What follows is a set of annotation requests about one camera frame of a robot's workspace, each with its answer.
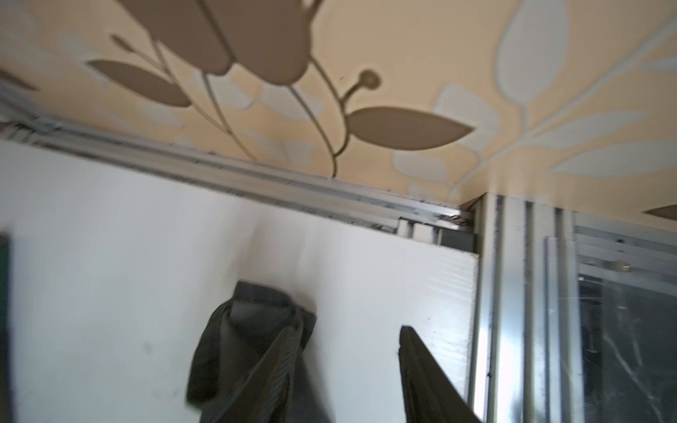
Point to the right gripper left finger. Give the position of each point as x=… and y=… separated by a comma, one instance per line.
x=253, y=387

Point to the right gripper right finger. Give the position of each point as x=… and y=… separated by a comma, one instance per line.
x=429, y=396

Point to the dark grey trousers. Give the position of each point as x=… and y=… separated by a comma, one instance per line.
x=257, y=313

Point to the dark green pipe wrench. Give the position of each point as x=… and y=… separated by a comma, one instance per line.
x=6, y=388

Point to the aluminium frame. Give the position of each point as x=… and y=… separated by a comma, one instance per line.
x=121, y=248

